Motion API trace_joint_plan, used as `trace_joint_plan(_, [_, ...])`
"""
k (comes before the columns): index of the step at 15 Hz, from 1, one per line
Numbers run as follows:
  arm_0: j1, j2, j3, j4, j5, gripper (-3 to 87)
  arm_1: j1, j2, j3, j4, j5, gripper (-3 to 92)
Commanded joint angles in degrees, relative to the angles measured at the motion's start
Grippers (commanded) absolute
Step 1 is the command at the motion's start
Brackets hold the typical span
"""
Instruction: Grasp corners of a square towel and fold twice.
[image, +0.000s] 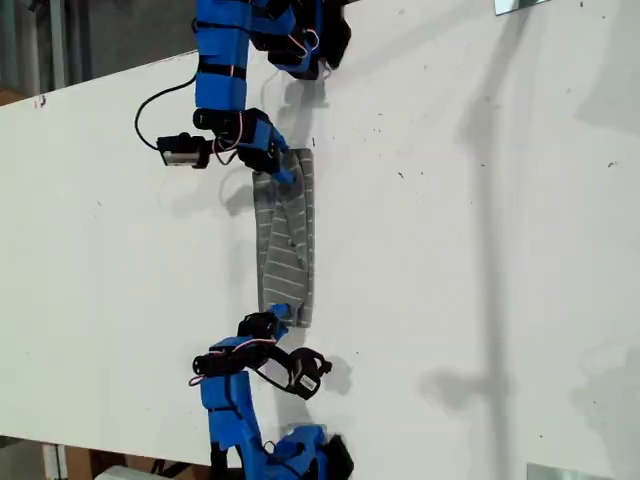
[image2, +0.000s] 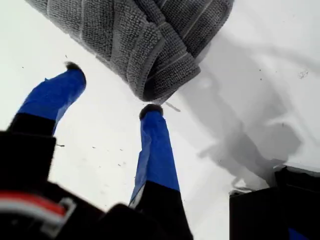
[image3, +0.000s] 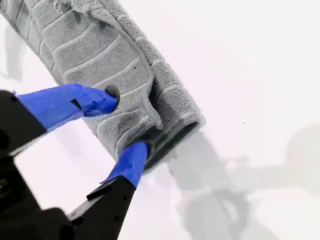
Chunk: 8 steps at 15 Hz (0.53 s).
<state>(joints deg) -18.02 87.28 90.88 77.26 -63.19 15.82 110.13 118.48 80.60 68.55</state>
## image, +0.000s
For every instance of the grey striped square towel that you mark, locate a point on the grey striped square towel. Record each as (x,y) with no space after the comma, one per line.
(285,265)

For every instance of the short black camera stalk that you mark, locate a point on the short black camera stalk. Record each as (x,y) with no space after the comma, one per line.
(214,147)
(280,357)

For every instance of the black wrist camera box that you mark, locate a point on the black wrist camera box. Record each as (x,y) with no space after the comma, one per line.
(180,152)
(305,382)

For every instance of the white table leg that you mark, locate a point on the white table leg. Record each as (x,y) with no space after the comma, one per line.
(55,462)

